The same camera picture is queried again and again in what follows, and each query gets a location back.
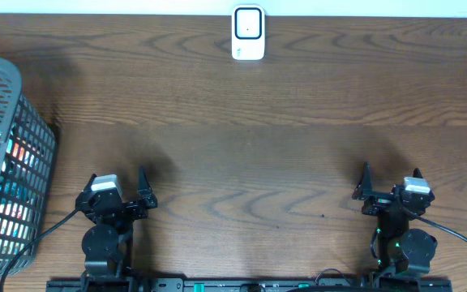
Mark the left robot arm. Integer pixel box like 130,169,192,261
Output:
75,167,158,291

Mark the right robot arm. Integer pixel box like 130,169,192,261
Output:
352,163,437,291

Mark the white barcode scanner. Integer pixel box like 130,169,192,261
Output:
231,4,265,61

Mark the grey plastic mesh basket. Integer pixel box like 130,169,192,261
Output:
0,58,58,276

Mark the black left camera cable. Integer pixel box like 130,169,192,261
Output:
0,207,83,292

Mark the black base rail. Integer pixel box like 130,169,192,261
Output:
46,277,453,292

